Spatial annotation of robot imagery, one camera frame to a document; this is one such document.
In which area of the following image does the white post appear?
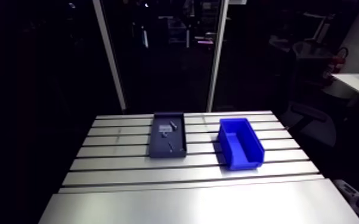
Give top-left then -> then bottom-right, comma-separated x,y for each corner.
206,0 -> 230,113
92,0 -> 127,113

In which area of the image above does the dark office chair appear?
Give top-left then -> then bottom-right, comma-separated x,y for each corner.
278,101 -> 338,148

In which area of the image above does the dark blue-grey tray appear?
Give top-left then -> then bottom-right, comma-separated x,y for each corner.
148,111 -> 188,158

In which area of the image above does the red fire extinguisher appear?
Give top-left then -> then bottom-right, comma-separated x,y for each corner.
323,46 -> 349,83

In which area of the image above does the white desk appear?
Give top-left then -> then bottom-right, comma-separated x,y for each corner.
332,73 -> 359,105

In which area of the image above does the blue bin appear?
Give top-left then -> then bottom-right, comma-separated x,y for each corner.
218,117 -> 266,171

